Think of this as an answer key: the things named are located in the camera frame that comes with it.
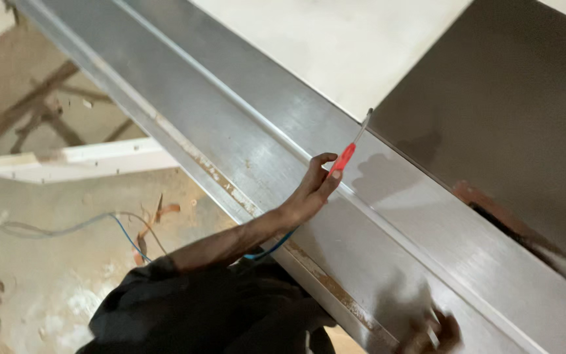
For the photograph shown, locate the person's left hand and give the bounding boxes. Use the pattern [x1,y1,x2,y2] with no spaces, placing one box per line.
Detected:
[280,153,343,231]

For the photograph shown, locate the person's right hand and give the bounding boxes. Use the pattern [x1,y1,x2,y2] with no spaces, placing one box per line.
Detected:
[395,307,463,354]

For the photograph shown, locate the red handled screwdriver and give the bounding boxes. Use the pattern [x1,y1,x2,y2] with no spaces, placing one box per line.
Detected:
[327,108,374,179]

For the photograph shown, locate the dark grey metal panel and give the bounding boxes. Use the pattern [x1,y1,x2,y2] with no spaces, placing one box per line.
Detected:
[369,0,566,302]

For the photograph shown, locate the person's black clothing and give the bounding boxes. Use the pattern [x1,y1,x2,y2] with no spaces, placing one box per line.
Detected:
[76,254,338,354]

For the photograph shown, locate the long grey steel beam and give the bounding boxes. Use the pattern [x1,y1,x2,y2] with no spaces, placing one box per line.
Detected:
[5,0,566,354]

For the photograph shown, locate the orange peeled tape scraps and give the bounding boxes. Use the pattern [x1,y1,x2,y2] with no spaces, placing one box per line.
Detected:
[132,194,182,266]

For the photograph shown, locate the white wooden plank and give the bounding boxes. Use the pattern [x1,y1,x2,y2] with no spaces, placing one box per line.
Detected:
[0,137,180,186]

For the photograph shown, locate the blue electric cable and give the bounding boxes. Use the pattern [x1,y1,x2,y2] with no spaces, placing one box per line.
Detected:
[109,213,297,262]

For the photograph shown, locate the grey electric cable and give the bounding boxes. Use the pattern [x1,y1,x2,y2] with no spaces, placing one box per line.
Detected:
[0,211,168,255]

